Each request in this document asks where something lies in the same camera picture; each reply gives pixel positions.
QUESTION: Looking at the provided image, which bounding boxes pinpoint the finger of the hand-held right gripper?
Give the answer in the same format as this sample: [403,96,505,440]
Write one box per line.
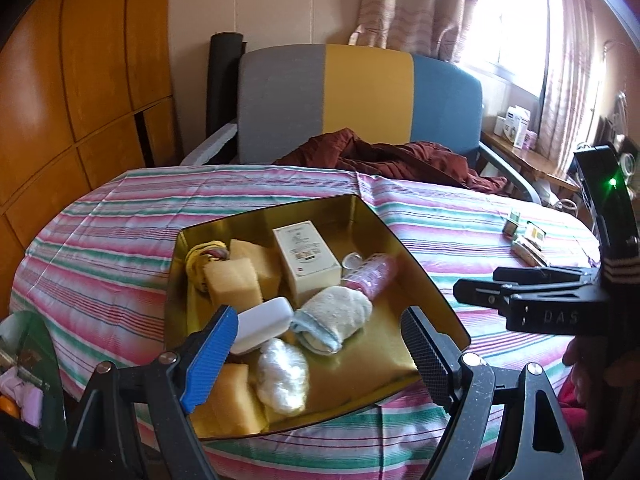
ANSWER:
[452,279,608,335]
[492,266,601,286]

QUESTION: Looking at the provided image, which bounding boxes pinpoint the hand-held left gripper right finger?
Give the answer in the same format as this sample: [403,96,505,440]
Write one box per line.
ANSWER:
[400,305,583,480]

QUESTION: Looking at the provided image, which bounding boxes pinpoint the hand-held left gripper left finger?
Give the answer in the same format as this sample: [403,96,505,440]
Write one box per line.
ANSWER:
[55,304,240,480]

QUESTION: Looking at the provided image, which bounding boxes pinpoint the gold tin box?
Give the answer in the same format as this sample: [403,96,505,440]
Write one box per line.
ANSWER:
[165,192,471,442]

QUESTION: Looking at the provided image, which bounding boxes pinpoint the yellow sponge block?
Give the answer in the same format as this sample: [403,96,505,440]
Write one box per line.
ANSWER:
[202,260,263,311]
[229,239,283,296]
[192,362,268,436]

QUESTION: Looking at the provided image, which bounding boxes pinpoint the white soap bar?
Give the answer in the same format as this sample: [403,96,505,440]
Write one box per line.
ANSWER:
[230,296,295,356]

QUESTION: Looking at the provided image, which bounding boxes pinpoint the clear plastic bag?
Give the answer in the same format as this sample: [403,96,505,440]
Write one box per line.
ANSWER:
[256,338,311,416]

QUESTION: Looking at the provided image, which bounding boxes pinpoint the pink hair roller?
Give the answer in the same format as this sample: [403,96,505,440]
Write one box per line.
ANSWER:
[345,254,398,298]

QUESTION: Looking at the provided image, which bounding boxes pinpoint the white towel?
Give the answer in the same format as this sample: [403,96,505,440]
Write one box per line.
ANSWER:
[291,286,373,356]

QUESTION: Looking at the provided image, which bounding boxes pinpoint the cream illustrated carton box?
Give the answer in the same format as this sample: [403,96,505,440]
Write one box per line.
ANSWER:
[272,221,343,306]

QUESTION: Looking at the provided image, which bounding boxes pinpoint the person's right hand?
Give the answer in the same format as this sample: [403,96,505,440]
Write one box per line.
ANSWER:
[562,335,608,377]

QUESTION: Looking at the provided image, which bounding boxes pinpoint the small boxes on table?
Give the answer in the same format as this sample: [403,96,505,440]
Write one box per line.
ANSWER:
[510,237,551,267]

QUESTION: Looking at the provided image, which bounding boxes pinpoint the yellow and pink cloth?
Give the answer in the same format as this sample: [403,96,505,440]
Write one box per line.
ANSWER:
[184,241,231,293]

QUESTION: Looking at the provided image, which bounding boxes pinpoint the wooden side table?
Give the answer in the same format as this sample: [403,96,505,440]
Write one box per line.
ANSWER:
[480,130,583,196]

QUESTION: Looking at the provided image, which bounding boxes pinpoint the large white carton box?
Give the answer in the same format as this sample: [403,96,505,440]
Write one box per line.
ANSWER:
[505,105,532,149]

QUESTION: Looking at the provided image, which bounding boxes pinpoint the maroon cloth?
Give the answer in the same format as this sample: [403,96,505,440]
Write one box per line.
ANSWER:
[272,129,511,193]

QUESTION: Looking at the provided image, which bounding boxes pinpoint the green glass table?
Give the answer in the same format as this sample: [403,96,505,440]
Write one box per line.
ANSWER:
[0,310,68,480]

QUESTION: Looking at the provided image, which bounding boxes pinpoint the patterned beige curtain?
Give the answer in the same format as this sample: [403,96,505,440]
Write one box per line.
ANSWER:
[350,0,482,63]
[537,0,607,176]

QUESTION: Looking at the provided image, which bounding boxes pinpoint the grey yellow blue armchair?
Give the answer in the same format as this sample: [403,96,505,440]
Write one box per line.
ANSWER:
[180,44,543,206]

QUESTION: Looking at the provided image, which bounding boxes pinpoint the window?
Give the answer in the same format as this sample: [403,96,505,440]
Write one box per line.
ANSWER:
[460,0,566,97]

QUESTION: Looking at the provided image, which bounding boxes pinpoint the wooden wardrobe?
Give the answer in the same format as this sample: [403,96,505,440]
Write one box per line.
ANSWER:
[0,0,183,261]

